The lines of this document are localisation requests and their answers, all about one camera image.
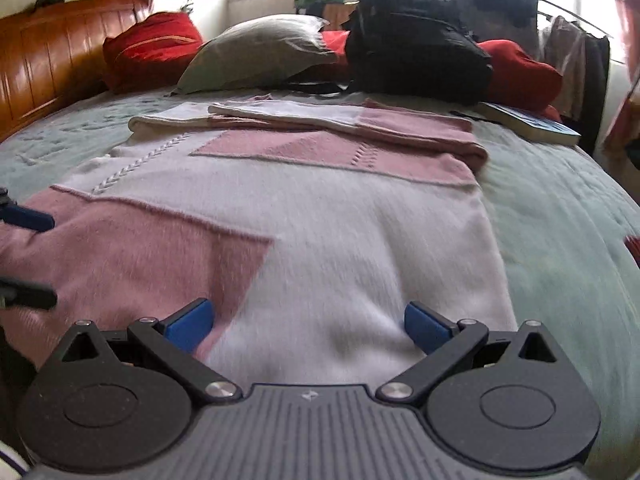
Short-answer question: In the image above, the pink and white sweater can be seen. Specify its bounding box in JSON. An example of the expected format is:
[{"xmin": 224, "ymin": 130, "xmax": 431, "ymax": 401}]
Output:
[{"xmin": 1, "ymin": 96, "xmax": 516, "ymax": 385}]

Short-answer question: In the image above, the clothes rack with garments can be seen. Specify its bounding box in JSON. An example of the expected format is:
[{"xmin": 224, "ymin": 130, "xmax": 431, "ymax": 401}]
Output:
[{"xmin": 452, "ymin": 0, "xmax": 612, "ymax": 154}]

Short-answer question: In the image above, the wooden headboard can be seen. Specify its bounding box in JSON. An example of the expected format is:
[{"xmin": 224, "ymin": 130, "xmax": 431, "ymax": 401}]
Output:
[{"xmin": 1, "ymin": 0, "xmax": 149, "ymax": 140}]

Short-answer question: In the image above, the green plaid bed blanket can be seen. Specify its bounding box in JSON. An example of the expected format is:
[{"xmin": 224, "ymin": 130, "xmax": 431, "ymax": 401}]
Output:
[{"xmin": 0, "ymin": 86, "xmax": 640, "ymax": 480}]

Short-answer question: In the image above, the red quilt left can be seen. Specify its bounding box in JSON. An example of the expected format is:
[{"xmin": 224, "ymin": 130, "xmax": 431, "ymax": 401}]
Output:
[{"xmin": 102, "ymin": 12, "xmax": 204, "ymax": 94}]

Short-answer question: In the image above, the red quilt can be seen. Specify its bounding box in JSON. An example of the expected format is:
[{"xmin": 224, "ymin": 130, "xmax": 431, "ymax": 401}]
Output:
[
  {"xmin": 311, "ymin": 30, "xmax": 563, "ymax": 122},
  {"xmin": 102, "ymin": 12, "xmax": 204, "ymax": 94}
]

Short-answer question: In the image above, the blue white book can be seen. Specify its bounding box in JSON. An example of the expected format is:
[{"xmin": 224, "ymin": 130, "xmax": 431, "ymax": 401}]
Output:
[{"xmin": 475, "ymin": 102, "xmax": 580, "ymax": 146}]

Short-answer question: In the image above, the red plaid curtain right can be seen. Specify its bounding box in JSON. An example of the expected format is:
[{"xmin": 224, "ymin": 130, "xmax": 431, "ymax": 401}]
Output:
[{"xmin": 603, "ymin": 0, "xmax": 639, "ymax": 158}]

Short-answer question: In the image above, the grey green pillow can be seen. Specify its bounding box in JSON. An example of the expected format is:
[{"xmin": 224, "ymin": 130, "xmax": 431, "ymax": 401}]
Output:
[{"xmin": 176, "ymin": 14, "xmax": 337, "ymax": 94}]

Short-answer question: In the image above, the red quilt right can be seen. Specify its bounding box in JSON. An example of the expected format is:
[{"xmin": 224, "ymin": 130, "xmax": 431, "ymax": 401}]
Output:
[{"xmin": 311, "ymin": 30, "xmax": 563, "ymax": 122}]

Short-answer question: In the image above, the green topped box pile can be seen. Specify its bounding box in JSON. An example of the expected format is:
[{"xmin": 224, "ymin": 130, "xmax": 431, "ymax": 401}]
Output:
[{"xmin": 294, "ymin": 0, "xmax": 357, "ymax": 30}]

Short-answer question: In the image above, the black backpack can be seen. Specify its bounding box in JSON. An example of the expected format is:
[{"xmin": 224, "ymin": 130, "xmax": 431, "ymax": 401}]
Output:
[{"xmin": 284, "ymin": 0, "xmax": 496, "ymax": 106}]

